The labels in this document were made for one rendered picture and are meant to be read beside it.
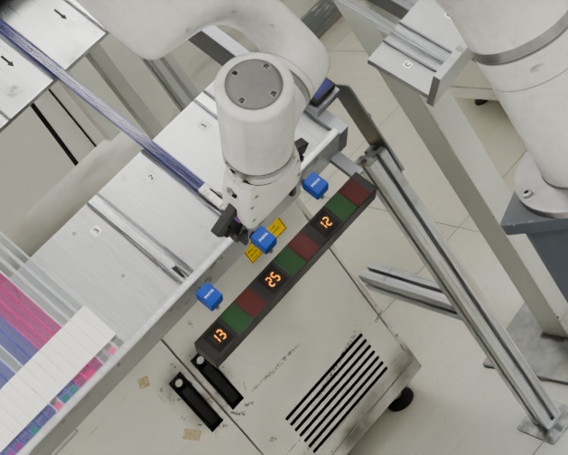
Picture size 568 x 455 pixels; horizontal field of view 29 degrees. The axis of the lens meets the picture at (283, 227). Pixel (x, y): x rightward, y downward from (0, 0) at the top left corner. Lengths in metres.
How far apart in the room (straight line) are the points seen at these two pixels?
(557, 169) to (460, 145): 0.67
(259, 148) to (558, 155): 0.32
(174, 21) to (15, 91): 0.59
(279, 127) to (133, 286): 0.43
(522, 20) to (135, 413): 1.03
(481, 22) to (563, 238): 0.28
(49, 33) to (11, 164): 1.75
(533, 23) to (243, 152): 0.33
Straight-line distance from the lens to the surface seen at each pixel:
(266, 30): 1.21
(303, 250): 1.53
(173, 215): 1.55
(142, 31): 1.13
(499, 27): 1.12
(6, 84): 1.70
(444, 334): 2.33
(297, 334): 2.00
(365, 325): 2.08
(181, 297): 1.49
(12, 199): 3.47
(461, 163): 1.89
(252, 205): 1.31
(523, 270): 2.04
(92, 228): 1.56
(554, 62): 1.15
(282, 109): 1.15
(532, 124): 1.19
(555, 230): 1.26
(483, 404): 2.14
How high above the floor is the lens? 1.41
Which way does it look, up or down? 28 degrees down
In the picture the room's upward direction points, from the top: 37 degrees counter-clockwise
